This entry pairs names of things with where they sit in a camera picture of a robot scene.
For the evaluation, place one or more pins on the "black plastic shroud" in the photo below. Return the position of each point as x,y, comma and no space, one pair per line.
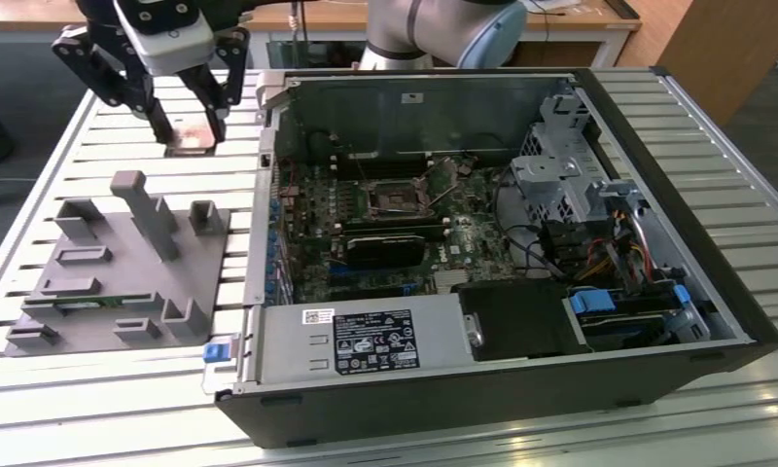
519,316

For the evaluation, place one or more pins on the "green motherboard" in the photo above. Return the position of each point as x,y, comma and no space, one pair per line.
473,233

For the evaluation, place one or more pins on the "blue case latch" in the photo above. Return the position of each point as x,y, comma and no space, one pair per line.
217,352

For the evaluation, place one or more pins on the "black open PC case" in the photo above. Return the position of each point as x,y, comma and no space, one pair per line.
428,408

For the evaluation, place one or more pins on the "long wooden desk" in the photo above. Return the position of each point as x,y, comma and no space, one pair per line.
25,12

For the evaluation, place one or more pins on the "small silver heatsink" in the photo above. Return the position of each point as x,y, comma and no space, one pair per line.
451,281

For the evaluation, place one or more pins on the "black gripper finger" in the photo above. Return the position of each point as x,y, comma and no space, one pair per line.
233,68
104,78

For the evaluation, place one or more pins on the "white papers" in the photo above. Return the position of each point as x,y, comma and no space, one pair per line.
557,5

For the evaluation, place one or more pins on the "black graphics card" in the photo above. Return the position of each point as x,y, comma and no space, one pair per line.
385,253

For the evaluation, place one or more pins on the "blue expansion card clip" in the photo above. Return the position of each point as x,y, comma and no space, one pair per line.
273,290
276,265
276,205
275,239

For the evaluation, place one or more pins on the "silver topped CPU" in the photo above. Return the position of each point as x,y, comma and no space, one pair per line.
191,136

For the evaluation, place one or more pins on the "blue disk carrier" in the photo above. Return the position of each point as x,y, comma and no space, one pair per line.
591,301

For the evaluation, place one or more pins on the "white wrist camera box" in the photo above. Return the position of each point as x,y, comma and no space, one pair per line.
168,39

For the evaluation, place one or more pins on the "black RAM slot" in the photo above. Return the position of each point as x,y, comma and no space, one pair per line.
353,175
353,169
389,226
389,220
353,164
389,231
353,159
389,236

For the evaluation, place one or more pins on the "silver power supply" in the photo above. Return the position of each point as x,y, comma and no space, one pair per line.
285,350

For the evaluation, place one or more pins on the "silver drive cage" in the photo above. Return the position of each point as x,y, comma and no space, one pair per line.
557,170

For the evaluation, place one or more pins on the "CPU socket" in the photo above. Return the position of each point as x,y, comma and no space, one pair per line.
396,199

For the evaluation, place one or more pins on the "wooden cabinet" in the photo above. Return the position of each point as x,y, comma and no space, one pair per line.
720,48

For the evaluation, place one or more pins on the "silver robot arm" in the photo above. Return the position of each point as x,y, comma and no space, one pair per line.
415,29

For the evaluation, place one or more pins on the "grey parts rack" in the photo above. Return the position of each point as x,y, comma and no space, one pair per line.
136,272

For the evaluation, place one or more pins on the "green RAM stick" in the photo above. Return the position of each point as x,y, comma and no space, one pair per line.
113,302

